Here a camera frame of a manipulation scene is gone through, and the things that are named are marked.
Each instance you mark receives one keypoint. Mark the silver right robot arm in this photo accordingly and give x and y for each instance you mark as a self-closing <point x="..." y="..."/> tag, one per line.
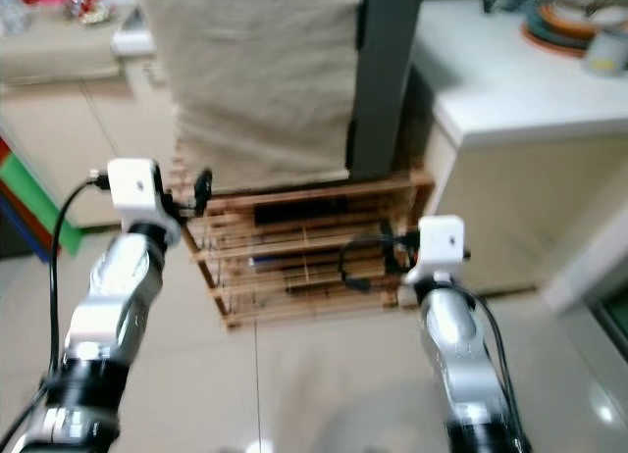
<point x="456" y="345"/>

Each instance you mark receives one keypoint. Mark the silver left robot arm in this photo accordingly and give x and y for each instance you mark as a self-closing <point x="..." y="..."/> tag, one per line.
<point x="123" y="296"/>

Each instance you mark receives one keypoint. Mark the slatted wooden crate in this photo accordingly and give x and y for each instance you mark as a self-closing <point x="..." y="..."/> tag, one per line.
<point x="285" y="247"/>

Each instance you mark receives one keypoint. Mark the beige linen cloth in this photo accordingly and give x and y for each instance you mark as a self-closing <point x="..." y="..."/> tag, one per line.
<point x="255" y="80"/>

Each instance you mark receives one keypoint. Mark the beige cabinet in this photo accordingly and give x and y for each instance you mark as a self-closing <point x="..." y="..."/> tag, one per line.
<point x="88" y="129"/>

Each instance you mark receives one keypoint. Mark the white counter cabinet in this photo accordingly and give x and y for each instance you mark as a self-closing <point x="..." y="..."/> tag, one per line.
<point x="520" y="149"/>

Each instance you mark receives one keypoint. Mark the green plastic bin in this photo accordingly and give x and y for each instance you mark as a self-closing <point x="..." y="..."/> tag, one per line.
<point x="39" y="203"/>

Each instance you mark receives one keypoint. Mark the blue plastic bin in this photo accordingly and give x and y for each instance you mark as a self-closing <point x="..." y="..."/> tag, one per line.
<point x="20" y="232"/>

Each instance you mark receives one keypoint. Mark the stack of coloured plates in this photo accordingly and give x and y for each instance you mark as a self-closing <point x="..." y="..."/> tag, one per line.
<point x="554" y="26"/>

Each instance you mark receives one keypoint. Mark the grey mug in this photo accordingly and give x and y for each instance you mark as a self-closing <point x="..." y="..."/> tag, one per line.
<point x="608" y="53"/>

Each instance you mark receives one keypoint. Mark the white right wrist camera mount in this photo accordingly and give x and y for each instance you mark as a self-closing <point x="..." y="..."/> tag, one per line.
<point x="440" y="243"/>

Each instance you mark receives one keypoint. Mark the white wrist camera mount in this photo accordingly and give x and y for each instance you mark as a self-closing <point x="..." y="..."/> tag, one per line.
<point x="135" y="190"/>
<point x="440" y="243"/>

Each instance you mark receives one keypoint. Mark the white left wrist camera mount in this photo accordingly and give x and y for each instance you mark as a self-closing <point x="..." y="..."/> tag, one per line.
<point x="135" y="190"/>

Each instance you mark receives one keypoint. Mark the dark grey post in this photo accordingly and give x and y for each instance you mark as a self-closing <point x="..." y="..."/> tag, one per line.
<point x="383" y="71"/>

